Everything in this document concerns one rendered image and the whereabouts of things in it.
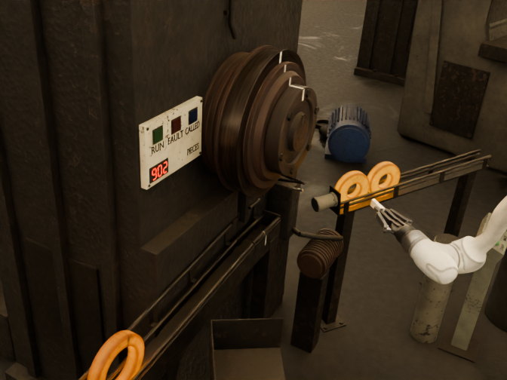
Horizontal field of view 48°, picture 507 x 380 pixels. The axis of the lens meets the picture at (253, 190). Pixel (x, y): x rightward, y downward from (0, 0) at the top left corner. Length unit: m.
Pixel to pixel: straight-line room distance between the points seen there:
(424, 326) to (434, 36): 2.34
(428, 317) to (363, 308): 0.34
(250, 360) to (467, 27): 3.15
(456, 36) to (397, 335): 2.34
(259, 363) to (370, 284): 1.43
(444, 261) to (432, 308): 0.66
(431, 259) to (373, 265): 1.17
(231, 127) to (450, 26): 2.94
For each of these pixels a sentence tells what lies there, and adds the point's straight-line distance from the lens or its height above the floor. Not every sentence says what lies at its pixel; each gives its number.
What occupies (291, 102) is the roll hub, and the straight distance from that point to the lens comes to 1.67.
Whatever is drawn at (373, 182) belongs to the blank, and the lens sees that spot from 2.38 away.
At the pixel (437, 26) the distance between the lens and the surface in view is 4.38.
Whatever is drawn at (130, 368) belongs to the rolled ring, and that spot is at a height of 0.65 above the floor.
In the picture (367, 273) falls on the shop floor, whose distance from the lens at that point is 3.09.
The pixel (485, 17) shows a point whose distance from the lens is 4.27.
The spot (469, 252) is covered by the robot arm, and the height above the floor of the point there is 0.72.
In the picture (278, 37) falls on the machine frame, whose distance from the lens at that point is 2.06.
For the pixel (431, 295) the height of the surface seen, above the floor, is 0.27.
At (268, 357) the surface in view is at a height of 0.61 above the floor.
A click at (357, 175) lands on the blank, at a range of 2.31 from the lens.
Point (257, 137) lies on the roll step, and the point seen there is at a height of 1.14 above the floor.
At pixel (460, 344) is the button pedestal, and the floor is 0.03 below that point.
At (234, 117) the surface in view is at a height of 1.20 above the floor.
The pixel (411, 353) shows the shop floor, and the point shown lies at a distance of 2.71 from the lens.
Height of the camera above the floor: 1.82
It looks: 30 degrees down
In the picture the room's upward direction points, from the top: 4 degrees clockwise
